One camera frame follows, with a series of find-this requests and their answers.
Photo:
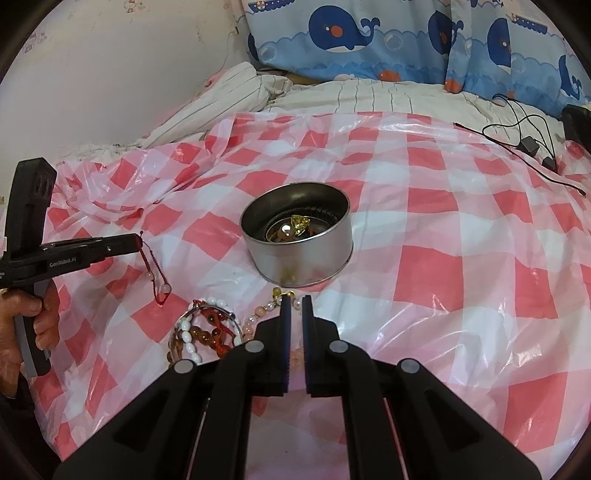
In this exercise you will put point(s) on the red white checkered plastic sheet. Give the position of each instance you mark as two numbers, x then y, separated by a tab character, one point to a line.
463	258

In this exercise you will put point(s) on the gold green woven bangle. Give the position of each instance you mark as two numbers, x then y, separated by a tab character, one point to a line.
292	228

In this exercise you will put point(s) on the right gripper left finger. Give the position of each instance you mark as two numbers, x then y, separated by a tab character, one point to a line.
193	421

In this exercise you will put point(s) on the white striped bed sheet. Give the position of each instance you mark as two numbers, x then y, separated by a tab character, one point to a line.
497	118

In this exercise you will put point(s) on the left human hand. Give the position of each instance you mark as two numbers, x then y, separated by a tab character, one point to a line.
45	325

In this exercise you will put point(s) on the round silver metal tin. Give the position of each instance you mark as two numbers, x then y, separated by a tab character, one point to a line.
305	262

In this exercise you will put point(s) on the blue whale print pillow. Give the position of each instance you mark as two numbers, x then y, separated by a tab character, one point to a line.
390	41

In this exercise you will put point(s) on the white striped quilt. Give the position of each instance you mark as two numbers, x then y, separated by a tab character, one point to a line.
241	88

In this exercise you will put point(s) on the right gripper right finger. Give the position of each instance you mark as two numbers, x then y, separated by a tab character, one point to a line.
401	421

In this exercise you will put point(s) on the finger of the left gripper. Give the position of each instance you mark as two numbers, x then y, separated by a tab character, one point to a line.
65	263
116	244

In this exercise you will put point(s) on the black jacket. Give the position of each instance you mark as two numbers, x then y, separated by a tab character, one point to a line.
577	125

